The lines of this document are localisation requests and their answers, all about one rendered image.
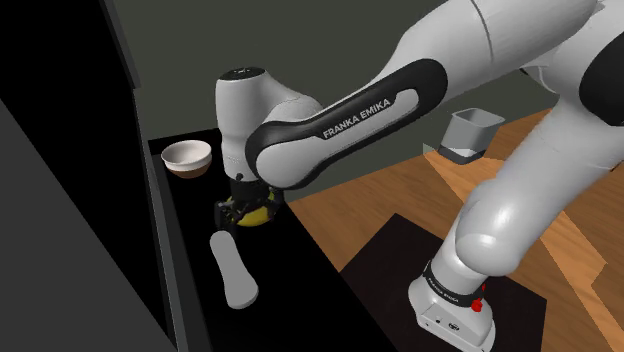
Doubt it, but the yellow round fruit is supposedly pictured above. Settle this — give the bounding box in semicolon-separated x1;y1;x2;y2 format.
232;192;277;228

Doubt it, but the white and brown bowl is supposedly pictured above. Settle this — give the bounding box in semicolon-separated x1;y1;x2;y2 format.
160;139;214;180

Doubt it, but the white vase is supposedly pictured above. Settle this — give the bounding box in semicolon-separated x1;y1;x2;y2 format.
208;230;260;311

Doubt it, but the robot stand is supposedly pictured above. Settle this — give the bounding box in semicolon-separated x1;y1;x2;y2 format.
339;212;548;352

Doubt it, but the grey square bin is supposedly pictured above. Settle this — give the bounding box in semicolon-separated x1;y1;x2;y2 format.
438;107;506;165

